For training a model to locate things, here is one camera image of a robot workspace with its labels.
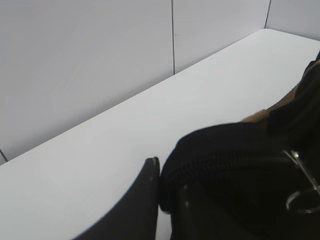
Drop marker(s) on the black canvas tote bag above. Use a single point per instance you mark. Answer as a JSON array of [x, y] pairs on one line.
[[242, 167]]

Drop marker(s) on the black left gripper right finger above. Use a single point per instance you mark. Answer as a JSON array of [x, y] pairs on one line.
[[196, 217]]

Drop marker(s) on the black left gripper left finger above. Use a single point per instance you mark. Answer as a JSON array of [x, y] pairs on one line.
[[135, 215]]

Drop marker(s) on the metal zipper pull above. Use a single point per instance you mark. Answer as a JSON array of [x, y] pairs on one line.
[[305, 198]]

